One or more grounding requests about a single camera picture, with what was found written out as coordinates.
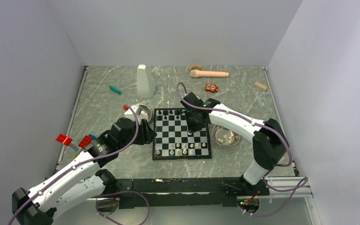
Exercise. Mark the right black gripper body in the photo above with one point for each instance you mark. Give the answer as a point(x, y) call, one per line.
point(193, 124)

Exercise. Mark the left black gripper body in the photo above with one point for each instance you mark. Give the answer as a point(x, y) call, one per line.
point(144, 137)

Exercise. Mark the steel bowl with chess pieces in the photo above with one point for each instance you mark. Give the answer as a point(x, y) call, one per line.
point(225, 137)

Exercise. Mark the black and white chessboard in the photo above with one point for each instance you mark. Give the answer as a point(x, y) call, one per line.
point(173, 141)

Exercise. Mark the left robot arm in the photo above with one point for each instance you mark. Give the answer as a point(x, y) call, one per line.
point(85, 176)

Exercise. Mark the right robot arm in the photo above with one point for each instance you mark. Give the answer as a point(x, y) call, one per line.
point(267, 137)

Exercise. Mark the empty steel bowl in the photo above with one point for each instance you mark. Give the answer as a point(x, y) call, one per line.
point(144, 112)

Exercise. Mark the red owl toy block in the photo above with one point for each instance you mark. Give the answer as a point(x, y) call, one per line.
point(209, 87)

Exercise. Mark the red and blue lego bricks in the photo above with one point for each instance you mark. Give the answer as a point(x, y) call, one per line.
point(86, 141)

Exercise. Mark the teal plastic block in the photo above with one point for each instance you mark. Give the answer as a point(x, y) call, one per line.
point(115, 90)

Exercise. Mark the beige toy microphone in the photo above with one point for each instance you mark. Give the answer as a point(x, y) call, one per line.
point(199, 73)

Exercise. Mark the round wooden disc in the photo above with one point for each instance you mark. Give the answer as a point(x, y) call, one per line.
point(195, 67)

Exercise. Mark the grey plastic bottle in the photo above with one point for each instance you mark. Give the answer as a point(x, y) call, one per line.
point(145, 83)

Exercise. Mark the red lego brick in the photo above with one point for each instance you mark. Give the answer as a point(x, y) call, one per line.
point(63, 139)

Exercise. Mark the small wooden block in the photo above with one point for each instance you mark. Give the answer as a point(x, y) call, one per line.
point(260, 86)

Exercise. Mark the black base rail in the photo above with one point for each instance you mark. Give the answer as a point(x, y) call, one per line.
point(224, 191)

